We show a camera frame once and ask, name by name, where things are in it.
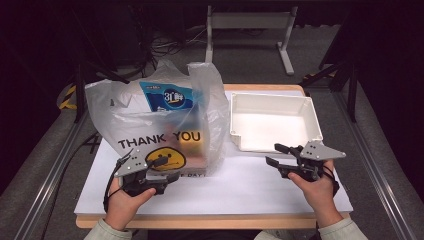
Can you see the translucent plastic bag with smiley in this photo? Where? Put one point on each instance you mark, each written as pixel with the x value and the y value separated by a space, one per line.
pixel 133 123

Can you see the yellow black striped tape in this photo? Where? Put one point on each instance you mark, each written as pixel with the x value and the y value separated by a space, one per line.
pixel 68 96

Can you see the white metal stand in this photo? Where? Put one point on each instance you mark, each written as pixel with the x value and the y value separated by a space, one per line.
pixel 250 20

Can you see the person's right hand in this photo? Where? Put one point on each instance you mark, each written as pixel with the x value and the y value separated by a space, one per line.
pixel 316 196

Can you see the white plastic tray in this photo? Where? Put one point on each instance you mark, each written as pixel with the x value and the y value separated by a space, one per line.
pixel 266 126

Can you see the person's left hand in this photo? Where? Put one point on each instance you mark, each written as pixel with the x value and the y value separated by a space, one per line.
pixel 121 206

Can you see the black metal stand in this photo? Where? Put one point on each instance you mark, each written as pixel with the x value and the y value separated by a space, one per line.
pixel 79 93
pixel 351 96

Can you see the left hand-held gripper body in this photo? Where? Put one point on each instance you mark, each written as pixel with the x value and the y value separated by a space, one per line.
pixel 133 166

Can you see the blue snack pouch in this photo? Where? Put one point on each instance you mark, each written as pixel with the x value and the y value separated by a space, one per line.
pixel 170 96

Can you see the aluminium rail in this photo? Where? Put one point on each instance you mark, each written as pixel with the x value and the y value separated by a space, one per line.
pixel 50 183
pixel 378 180

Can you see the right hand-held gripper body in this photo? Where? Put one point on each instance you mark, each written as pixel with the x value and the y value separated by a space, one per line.
pixel 316 151

